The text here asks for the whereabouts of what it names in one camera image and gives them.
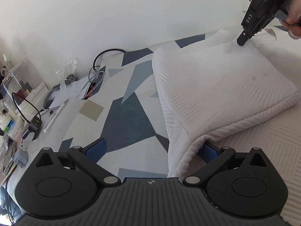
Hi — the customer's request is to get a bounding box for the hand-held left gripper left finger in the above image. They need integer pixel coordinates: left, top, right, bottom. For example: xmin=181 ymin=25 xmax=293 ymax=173
xmin=34 ymin=138 xmax=121 ymax=186

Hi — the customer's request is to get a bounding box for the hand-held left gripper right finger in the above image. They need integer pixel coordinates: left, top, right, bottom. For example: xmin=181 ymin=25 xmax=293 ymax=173
xmin=183 ymin=141 xmax=270 ymax=186

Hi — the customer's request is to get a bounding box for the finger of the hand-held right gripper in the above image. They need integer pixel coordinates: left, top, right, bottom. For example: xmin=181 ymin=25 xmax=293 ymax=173
xmin=236 ymin=25 xmax=256 ymax=47

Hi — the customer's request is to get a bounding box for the white textured garment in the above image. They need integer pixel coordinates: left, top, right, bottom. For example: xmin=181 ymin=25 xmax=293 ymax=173
xmin=152 ymin=27 xmax=301 ymax=226

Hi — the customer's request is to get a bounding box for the person's right hand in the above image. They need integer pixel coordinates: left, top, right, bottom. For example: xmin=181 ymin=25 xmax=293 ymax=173
xmin=282 ymin=0 xmax=301 ymax=40

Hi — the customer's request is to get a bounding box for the geometric patterned mat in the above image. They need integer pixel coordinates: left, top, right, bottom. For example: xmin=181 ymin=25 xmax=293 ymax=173
xmin=6 ymin=33 xmax=205 ymax=195

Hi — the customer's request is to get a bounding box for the white pen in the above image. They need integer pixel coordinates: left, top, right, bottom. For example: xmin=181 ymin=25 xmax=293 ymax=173
xmin=43 ymin=98 xmax=70 ymax=134

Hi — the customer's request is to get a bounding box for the black charger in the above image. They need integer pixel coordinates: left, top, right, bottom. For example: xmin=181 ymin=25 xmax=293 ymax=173
xmin=29 ymin=117 xmax=44 ymax=133

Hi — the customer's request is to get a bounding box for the grey adapter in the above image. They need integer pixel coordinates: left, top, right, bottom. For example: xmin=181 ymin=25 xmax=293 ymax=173
xmin=14 ymin=150 xmax=29 ymax=168

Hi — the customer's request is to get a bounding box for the clear plastic wrapper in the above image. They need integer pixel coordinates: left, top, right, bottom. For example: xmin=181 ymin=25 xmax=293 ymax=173
xmin=56 ymin=57 xmax=80 ymax=86

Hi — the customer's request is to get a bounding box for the white bottle green label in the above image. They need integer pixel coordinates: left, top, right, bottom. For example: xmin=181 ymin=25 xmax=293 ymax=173
xmin=0 ymin=120 xmax=24 ymax=137

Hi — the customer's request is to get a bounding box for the silver smartphone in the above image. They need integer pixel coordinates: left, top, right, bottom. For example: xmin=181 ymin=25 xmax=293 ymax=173
xmin=0 ymin=141 xmax=17 ymax=175

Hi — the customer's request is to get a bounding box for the clear acrylic cosmetic organizer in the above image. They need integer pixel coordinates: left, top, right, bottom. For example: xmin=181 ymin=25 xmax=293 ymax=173
xmin=0 ymin=58 xmax=49 ymax=114

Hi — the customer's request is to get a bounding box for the white wall socket panel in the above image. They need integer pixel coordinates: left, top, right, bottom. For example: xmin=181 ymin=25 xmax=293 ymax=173
xmin=238 ymin=0 xmax=257 ymax=14

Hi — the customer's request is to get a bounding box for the grey cable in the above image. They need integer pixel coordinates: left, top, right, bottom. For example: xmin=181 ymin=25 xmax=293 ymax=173
xmin=82 ymin=70 xmax=107 ymax=100

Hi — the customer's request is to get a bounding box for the black looped cable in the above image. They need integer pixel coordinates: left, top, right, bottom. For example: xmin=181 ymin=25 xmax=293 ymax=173
xmin=88 ymin=48 xmax=127 ymax=76

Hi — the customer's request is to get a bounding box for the black charger cable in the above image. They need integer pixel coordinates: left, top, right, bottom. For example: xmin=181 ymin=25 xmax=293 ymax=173
xmin=11 ymin=91 xmax=43 ymax=123

